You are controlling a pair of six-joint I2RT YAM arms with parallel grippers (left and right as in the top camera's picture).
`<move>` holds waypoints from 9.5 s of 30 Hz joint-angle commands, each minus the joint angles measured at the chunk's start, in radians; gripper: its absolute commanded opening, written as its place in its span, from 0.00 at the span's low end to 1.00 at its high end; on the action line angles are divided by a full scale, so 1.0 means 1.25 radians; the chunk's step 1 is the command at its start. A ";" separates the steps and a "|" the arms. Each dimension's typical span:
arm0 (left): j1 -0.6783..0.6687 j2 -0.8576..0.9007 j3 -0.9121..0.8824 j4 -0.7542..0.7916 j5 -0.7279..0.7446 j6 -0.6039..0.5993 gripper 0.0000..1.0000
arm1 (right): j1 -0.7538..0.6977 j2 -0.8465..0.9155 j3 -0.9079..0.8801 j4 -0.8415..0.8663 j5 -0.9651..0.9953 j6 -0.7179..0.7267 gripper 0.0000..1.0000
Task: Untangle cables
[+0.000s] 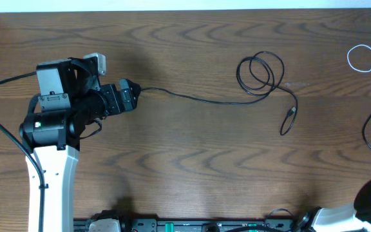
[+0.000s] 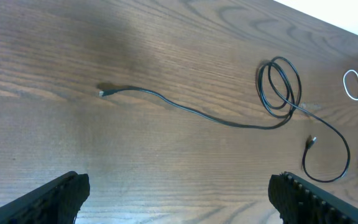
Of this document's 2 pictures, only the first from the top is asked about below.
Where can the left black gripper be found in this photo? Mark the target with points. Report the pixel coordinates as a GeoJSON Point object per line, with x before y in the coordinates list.
{"type": "Point", "coordinates": [129, 102]}

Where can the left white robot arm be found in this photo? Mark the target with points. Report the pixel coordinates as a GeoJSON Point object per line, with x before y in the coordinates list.
{"type": "Point", "coordinates": [70, 98]}

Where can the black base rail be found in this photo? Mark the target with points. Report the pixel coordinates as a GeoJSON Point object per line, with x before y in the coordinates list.
{"type": "Point", "coordinates": [114, 221]}

